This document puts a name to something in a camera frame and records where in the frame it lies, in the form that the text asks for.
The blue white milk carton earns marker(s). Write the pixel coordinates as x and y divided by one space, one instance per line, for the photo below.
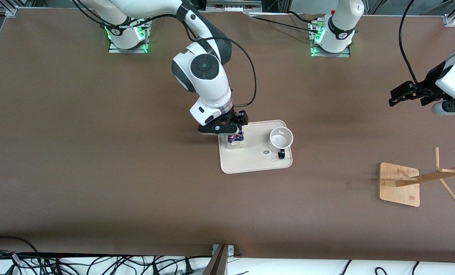
236 141

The grey metal rail device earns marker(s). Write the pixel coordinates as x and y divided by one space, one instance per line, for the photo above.
233 5

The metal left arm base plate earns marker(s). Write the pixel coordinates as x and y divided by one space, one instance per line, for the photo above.
344 54

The beige rabbit print tray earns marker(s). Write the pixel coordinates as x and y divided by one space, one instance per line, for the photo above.
250 162

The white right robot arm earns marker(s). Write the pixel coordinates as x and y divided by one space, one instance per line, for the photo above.
204 68

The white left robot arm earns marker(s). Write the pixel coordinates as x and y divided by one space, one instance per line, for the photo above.
342 26

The wooden cup rack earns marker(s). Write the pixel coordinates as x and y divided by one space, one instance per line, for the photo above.
399 187

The grey metal camera post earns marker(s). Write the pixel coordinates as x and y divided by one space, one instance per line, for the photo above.
218 263

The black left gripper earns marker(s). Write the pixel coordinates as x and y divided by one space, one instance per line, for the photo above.
431 81

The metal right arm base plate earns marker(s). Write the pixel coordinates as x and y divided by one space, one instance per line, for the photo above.
112 50

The aluminium frame profile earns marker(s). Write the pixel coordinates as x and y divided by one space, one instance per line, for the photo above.
451 17
9 9

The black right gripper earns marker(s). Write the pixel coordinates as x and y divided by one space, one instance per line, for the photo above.
238 119

